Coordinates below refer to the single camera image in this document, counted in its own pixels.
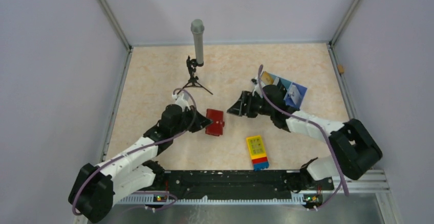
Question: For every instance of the grey microphone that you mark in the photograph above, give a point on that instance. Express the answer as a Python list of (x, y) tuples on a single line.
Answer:
[(197, 28)]

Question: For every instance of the yellow red blue toy block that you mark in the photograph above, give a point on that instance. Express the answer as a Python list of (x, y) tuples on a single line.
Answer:
[(257, 152)]

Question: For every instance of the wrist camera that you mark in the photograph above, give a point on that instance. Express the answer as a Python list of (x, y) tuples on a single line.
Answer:
[(181, 100), (257, 86)]

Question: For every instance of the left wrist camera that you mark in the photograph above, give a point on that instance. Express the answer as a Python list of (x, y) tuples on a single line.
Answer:
[(181, 100)]

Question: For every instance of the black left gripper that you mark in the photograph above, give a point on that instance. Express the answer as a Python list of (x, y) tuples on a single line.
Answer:
[(202, 121)]

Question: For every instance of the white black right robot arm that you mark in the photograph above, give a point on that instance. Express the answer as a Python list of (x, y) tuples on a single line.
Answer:
[(353, 149)]

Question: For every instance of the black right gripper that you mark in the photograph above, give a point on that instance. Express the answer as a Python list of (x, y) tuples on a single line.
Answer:
[(240, 109)]

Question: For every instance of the black tripod stand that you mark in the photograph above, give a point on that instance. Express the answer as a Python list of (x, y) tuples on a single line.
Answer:
[(193, 80)]

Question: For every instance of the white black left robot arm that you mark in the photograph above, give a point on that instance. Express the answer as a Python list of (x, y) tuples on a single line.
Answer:
[(97, 188)]

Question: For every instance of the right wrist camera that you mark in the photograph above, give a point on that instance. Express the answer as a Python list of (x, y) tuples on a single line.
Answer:
[(257, 86)]

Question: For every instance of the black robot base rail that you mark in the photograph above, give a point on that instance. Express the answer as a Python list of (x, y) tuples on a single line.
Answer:
[(237, 184)]

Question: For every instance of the small tan object on rail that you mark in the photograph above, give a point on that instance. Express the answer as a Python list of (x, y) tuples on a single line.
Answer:
[(340, 69)]

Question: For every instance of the blue three-slot card box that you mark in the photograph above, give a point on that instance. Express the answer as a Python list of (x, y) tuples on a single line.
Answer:
[(284, 85)]

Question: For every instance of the red leather card holder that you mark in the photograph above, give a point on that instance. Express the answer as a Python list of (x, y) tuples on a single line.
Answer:
[(216, 128)]

